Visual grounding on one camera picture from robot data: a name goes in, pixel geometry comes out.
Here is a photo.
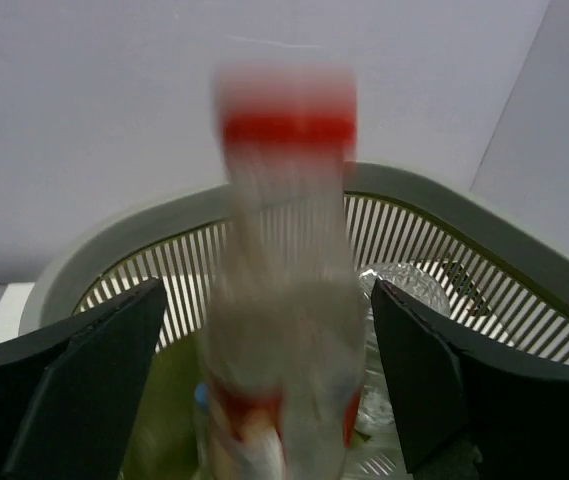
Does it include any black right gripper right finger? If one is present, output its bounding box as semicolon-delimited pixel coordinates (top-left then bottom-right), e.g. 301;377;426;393
372;281;569;479

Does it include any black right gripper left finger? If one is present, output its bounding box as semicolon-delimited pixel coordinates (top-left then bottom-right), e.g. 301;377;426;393
0;279;166;479

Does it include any clear plastic bottle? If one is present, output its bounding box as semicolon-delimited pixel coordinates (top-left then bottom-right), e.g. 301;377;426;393
356;263;450;436

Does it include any red label plastic bottle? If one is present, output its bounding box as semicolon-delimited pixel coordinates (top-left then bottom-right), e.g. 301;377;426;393
201;64;366;479

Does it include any blue label water bottle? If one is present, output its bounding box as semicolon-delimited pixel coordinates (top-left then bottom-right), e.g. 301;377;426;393
194;382;209;415

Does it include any olive green mesh bin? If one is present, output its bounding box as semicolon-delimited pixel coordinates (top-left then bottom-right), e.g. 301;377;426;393
19;163;569;479

